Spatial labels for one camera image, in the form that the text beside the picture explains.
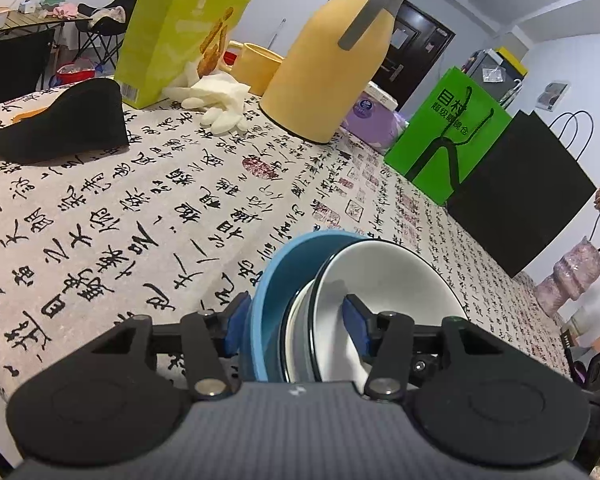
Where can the blue bowl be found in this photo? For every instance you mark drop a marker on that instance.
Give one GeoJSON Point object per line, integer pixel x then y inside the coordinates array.
{"type": "Point", "coordinates": [267, 310]}

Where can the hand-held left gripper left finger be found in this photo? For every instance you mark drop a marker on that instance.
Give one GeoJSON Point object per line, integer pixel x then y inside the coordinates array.
{"type": "Point", "coordinates": [235, 320]}

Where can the pink textured vase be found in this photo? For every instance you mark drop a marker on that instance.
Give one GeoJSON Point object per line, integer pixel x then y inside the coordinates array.
{"type": "Point", "coordinates": [570, 275]}

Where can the yellow thermos jug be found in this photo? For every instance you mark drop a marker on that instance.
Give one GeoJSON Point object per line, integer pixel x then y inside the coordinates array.
{"type": "Point", "coordinates": [325, 70]}

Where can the orange flat item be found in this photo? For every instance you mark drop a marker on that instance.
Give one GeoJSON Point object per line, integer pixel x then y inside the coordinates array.
{"type": "Point", "coordinates": [30, 114]}

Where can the wooden folding table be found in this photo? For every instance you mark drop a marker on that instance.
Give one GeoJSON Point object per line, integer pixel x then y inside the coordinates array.
{"type": "Point", "coordinates": [30, 24]}

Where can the small tissue box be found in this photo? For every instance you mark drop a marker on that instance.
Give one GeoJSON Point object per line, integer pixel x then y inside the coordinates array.
{"type": "Point", "coordinates": [26, 6]}

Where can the yellow-green snack box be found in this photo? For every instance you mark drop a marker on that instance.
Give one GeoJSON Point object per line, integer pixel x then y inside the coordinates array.
{"type": "Point", "coordinates": [165, 30]}

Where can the white rubber gloves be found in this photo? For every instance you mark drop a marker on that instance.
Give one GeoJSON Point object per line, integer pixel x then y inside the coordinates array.
{"type": "Point", "coordinates": [220, 100]}

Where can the red bucket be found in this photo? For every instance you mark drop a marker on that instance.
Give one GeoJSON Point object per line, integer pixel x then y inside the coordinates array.
{"type": "Point", "coordinates": [234, 52]}
{"type": "Point", "coordinates": [75, 72]}

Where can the wall picture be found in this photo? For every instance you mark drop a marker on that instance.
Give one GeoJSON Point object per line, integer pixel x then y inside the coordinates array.
{"type": "Point", "coordinates": [552, 95]}

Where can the purple tissue pack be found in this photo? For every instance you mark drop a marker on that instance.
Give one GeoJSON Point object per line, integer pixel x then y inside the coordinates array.
{"type": "Point", "coordinates": [375, 125]}

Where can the dark entrance door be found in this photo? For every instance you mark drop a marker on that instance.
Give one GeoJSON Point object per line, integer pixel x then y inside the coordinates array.
{"type": "Point", "coordinates": [420, 50]}

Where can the black folding chair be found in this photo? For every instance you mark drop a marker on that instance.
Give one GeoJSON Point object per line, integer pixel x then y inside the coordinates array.
{"type": "Point", "coordinates": [15, 65]}
{"type": "Point", "coordinates": [125, 2]}

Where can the yellow mug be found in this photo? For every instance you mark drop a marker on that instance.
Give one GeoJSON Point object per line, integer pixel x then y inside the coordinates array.
{"type": "Point", "coordinates": [257, 67]}

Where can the green paper bag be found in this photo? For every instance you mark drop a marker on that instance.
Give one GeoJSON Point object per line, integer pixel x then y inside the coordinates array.
{"type": "Point", "coordinates": [430, 130]}

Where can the grey white cloth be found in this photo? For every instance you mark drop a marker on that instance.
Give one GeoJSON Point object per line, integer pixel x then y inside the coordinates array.
{"type": "Point", "coordinates": [107, 17]}

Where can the black paper bag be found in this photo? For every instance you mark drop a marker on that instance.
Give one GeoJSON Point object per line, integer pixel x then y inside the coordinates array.
{"type": "Point", "coordinates": [525, 195]}

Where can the printed tablecloth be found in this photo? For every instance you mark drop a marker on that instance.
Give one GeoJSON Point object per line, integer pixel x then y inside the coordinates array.
{"type": "Point", "coordinates": [130, 210]}

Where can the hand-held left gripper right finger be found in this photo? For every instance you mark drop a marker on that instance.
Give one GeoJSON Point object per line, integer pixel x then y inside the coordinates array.
{"type": "Point", "coordinates": [355, 322]}

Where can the flat white box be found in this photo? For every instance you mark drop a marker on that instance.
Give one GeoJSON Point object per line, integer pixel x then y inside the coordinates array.
{"type": "Point", "coordinates": [380, 96]}

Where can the yellow box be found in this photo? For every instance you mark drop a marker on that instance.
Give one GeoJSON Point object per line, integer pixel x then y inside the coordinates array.
{"type": "Point", "coordinates": [512, 60]}

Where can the clear drinking glass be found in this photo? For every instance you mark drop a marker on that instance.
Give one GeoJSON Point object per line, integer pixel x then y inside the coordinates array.
{"type": "Point", "coordinates": [577, 322]}

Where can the grey refrigerator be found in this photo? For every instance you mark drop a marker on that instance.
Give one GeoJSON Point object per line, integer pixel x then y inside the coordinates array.
{"type": "Point", "coordinates": [485, 90]}

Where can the pink cloth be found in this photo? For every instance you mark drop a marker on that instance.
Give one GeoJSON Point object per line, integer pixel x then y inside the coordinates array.
{"type": "Point", "coordinates": [66, 11]}

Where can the plastic packet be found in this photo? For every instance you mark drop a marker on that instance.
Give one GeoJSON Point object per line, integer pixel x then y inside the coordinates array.
{"type": "Point", "coordinates": [492, 75]}

